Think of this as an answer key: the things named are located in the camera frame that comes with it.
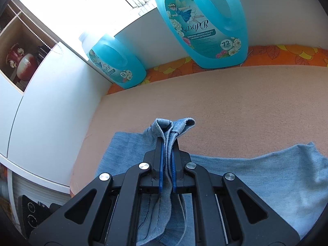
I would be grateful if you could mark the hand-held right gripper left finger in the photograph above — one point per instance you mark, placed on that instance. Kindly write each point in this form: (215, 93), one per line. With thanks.
(161, 174)

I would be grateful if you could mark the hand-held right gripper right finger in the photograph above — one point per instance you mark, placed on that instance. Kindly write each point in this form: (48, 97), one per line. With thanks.
(174, 176)

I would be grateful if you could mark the blue denim pants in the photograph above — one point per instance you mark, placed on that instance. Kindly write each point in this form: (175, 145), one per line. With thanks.
(256, 179)

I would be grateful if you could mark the peach blanket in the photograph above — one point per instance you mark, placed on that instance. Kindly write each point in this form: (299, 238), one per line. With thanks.
(205, 100)

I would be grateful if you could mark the blue detergent bottle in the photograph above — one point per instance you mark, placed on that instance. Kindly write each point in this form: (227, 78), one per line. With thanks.
(205, 30)
(120, 66)

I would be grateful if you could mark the white cabinet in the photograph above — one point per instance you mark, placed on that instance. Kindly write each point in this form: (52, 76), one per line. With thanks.
(51, 107)

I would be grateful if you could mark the black device with round dials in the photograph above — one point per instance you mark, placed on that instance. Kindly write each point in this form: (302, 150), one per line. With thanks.
(34, 214)

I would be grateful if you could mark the orange floral mattress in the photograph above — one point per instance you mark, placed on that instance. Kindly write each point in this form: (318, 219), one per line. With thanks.
(281, 56)

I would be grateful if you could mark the red white round vase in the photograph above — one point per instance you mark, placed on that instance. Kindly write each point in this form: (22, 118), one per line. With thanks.
(27, 66)

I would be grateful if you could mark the dark red floral vase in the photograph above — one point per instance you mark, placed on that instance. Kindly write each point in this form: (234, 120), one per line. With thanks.
(15, 55)

